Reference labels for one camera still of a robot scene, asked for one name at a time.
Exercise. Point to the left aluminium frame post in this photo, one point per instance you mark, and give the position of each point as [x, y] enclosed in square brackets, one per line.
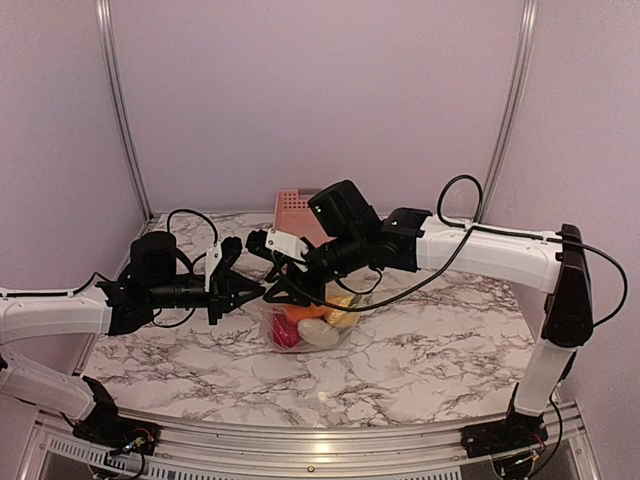
[109, 50]

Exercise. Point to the pink plastic basket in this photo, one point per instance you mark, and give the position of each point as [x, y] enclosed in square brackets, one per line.
[293, 215]

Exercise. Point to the clear zip top bag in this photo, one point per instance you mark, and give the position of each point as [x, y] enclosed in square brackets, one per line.
[267, 311]

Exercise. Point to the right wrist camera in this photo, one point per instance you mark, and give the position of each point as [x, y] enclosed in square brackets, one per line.
[263, 243]

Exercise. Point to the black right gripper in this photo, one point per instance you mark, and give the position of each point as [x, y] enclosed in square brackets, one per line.
[297, 284]

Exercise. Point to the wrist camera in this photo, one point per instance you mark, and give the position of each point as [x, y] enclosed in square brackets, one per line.
[263, 243]
[220, 256]

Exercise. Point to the front aluminium rail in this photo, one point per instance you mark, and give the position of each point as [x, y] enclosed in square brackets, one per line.
[191, 449]

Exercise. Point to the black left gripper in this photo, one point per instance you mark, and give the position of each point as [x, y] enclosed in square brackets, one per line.
[229, 290]

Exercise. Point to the orange fake orange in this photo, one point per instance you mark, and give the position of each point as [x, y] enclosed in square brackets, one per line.
[295, 313]

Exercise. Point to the yellow fake lemon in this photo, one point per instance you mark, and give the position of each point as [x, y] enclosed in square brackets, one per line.
[342, 310]

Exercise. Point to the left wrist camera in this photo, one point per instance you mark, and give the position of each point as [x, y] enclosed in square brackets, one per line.
[220, 256]

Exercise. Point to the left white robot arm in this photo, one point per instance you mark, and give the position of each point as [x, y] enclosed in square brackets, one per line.
[159, 276]

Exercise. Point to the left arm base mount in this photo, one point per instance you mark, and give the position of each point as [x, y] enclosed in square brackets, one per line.
[121, 435]

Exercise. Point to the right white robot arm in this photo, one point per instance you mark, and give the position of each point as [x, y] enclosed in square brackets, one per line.
[412, 240]

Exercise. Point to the right aluminium frame post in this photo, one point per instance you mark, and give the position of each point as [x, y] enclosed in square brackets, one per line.
[515, 94]

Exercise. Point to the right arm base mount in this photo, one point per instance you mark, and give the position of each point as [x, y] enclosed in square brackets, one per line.
[497, 437]

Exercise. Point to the aluminium frame post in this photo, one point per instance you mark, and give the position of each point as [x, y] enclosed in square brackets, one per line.
[109, 50]
[515, 94]

